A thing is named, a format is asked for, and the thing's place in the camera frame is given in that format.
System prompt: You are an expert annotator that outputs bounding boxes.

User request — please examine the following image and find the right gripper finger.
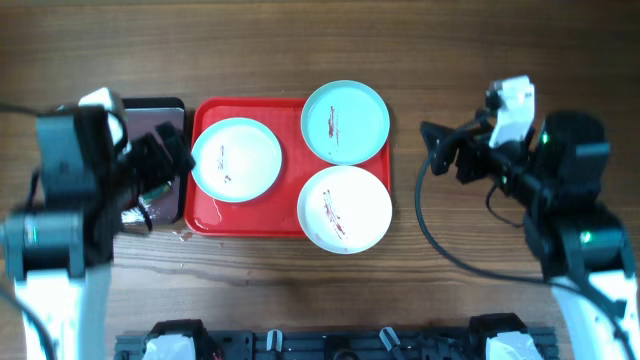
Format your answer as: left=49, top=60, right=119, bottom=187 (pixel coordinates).
left=420, top=122, right=480, bottom=145
left=430, top=138, right=458, bottom=176

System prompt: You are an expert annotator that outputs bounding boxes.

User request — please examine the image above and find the green yellow sponge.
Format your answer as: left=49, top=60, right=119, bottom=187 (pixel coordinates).
left=139, top=182, right=172, bottom=206

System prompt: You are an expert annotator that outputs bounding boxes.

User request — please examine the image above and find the light blue plate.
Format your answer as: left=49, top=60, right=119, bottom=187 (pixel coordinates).
left=192, top=117, right=283, bottom=203
left=300, top=80, right=391, bottom=165

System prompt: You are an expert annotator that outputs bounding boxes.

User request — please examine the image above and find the light blue plate top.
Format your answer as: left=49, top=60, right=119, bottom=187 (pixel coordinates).
left=300, top=80, right=391, bottom=165

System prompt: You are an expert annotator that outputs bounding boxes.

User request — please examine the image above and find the white plate with red stains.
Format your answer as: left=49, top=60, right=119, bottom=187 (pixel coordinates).
left=297, top=166, right=393, bottom=255

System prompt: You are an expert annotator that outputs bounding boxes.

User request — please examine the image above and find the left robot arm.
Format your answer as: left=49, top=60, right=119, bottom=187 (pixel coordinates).
left=1, top=105, right=194, bottom=359

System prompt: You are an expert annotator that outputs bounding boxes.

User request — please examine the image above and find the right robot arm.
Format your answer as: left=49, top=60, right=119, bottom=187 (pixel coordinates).
left=414, top=110, right=639, bottom=359

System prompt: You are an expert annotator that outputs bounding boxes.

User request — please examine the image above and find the black water tray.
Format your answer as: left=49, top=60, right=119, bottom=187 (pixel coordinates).
left=123, top=97, right=186, bottom=226

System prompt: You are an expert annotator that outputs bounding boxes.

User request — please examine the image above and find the red plastic tray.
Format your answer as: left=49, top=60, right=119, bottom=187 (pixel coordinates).
left=184, top=96, right=392, bottom=239

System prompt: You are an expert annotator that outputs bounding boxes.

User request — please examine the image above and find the black mounting rail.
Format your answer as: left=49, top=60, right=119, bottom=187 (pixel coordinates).
left=114, top=313, right=559, bottom=359

